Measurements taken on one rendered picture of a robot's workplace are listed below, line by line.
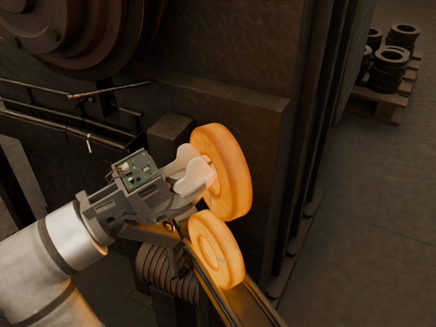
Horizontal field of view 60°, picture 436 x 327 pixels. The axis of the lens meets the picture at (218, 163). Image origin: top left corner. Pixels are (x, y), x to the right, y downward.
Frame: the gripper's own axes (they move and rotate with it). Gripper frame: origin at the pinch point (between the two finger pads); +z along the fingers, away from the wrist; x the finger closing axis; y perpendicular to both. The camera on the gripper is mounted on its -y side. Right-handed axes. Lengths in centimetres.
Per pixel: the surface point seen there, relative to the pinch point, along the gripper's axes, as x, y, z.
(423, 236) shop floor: 10, -118, 76
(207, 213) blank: 3.5, -14.2, -4.3
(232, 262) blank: -6.3, -17.0, -5.3
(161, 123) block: 31.1, -12.5, -1.7
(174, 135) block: 25.5, -12.9, -0.9
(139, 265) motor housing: 18.1, -37.5, -23.6
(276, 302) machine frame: 12, -90, 5
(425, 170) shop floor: 39, -128, 111
